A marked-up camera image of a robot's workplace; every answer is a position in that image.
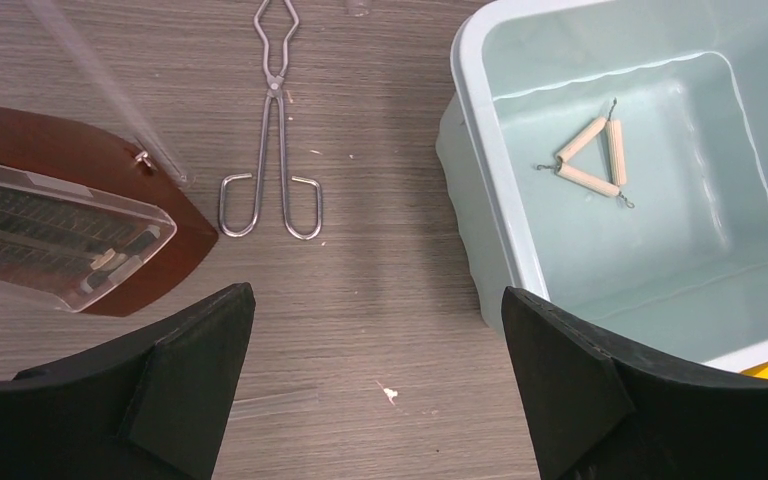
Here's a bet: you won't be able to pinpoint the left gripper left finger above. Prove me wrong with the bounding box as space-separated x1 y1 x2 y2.
0 283 256 479

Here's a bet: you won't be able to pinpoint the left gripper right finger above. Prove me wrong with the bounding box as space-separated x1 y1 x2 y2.
501 287 768 479

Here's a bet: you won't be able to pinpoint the metal crucible tongs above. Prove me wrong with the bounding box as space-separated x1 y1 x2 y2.
217 0 325 242

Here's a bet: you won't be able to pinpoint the light green plastic tub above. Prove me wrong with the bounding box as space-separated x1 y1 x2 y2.
436 1 768 372

